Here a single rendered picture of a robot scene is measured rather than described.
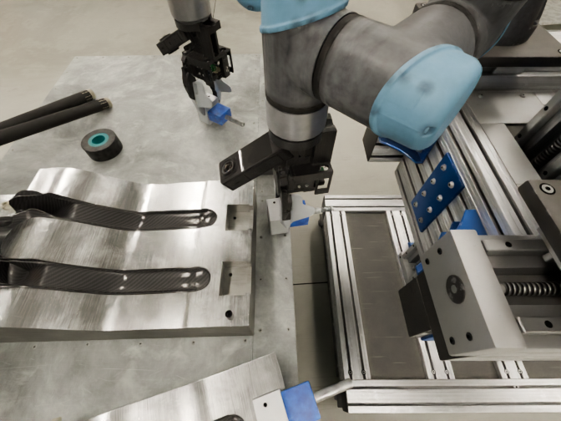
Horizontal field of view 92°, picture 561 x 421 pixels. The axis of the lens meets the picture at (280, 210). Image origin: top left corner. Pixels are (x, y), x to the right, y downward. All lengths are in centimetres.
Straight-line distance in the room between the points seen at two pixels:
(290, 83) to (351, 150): 161
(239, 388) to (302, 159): 33
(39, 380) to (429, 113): 62
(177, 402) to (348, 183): 146
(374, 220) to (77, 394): 115
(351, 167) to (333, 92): 154
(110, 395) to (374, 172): 161
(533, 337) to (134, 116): 91
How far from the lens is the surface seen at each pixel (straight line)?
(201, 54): 66
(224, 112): 74
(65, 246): 53
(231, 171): 40
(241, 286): 45
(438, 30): 28
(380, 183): 175
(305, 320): 132
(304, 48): 27
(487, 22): 34
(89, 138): 82
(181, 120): 83
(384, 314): 118
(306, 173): 39
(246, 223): 50
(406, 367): 117
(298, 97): 30
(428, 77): 23
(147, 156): 76
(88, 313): 49
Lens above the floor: 129
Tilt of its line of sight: 57 degrees down
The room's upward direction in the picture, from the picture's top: straight up
